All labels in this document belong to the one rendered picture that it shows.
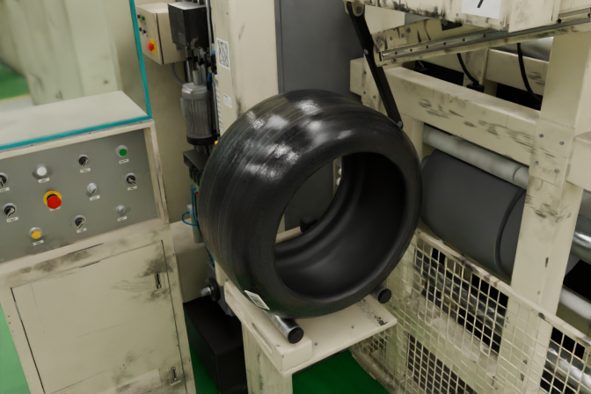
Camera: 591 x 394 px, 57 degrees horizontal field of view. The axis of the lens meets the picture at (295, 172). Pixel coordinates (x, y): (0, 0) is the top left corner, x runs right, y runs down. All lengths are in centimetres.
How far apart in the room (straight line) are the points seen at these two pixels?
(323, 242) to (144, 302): 72
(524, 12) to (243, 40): 68
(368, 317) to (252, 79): 74
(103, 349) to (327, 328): 87
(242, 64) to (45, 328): 109
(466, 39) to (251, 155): 55
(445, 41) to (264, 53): 46
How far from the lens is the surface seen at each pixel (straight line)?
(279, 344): 144
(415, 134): 180
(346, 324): 158
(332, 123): 119
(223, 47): 148
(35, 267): 188
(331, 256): 163
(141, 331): 211
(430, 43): 140
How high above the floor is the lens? 185
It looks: 26 degrees down
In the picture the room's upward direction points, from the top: 2 degrees counter-clockwise
